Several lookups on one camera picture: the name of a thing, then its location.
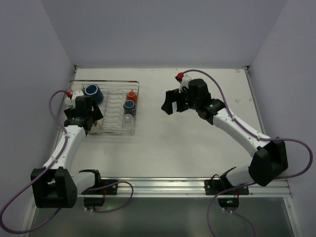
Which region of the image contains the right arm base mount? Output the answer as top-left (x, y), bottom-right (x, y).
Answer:
top-left (204, 174), bottom-right (249, 211)

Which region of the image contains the orange cup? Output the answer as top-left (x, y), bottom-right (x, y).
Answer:
top-left (126, 90), bottom-right (137, 103)

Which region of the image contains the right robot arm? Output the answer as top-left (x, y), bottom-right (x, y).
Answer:
top-left (161, 77), bottom-right (288, 192)

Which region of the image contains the beige brown-striped cup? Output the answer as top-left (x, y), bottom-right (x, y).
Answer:
top-left (90, 121), bottom-right (101, 132)

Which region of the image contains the aluminium front rail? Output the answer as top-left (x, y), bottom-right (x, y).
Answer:
top-left (31, 177), bottom-right (289, 198)

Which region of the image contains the clear glass in rack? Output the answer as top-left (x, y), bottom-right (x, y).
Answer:
top-left (122, 114), bottom-right (134, 131)

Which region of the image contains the small blue cup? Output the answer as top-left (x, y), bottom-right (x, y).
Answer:
top-left (123, 100), bottom-right (136, 116)

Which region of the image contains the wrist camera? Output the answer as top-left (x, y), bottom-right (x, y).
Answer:
top-left (64, 90), bottom-right (84, 107)
top-left (175, 73), bottom-right (192, 93)

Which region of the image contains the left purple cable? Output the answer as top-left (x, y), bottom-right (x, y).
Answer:
top-left (0, 90), bottom-right (75, 234)

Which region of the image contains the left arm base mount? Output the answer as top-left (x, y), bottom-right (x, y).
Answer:
top-left (82, 179), bottom-right (118, 209)

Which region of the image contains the beige cup with brown band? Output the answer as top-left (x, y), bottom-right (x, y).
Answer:
top-left (71, 83), bottom-right (84, 92)

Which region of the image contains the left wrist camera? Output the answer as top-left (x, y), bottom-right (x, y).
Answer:
top-left (64, 90), bottom-right (84, 107)

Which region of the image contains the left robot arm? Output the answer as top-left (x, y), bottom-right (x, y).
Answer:
top-left (31, 95), bottom-right (103, 208)

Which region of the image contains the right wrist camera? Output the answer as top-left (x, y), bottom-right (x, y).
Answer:
top-left (175, 73), bottom-right (192, 93)

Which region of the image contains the dark blue mug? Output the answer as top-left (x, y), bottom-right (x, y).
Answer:
top-left (84, 84), bottom-right (104, 105)

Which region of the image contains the metal wire dish rack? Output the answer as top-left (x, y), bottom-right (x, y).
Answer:
top-left (69, 80), bottom-right (139, 135)

